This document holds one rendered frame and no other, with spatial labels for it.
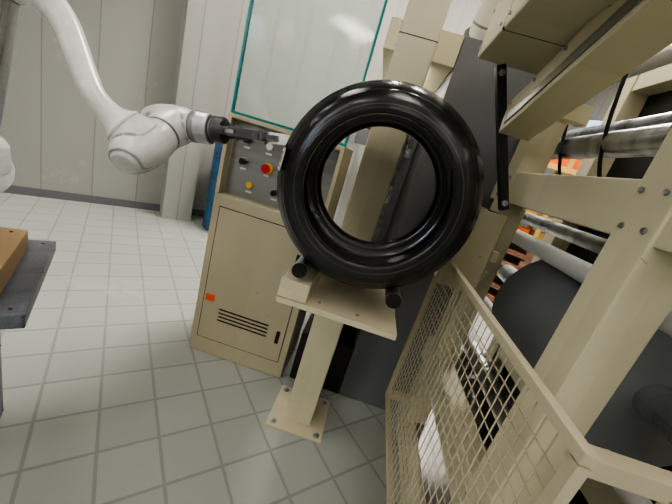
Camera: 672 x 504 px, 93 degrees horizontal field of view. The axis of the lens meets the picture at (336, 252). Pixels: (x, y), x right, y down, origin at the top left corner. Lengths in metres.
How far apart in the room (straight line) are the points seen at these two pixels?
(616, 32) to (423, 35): 0.60
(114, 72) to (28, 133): 0.97
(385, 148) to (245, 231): 0.79
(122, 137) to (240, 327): 1.15
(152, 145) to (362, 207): 0.70
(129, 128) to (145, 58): 3.23
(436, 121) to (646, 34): 0.37
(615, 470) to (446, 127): 0.67
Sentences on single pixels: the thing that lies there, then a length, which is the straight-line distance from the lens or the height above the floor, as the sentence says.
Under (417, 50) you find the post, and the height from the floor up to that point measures 1.62.
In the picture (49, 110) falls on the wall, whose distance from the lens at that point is 4.22.
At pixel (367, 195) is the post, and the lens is 1.21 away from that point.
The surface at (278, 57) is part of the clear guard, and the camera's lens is 1.60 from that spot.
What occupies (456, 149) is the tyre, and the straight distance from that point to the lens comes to 0.84.
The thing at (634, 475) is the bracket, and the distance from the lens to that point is 0.59.
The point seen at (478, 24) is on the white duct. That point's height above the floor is 1.94.
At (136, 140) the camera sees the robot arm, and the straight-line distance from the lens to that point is 0.95.
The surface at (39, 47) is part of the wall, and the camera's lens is 4.21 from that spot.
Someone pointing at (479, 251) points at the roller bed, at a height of 1.06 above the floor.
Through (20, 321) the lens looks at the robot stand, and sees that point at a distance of 1.13.
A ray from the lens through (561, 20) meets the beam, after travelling 0.98.
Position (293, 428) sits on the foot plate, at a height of 0.01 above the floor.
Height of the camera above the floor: 1.24
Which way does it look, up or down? 17 degrees down
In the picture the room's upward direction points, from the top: 17 degrees clockwise
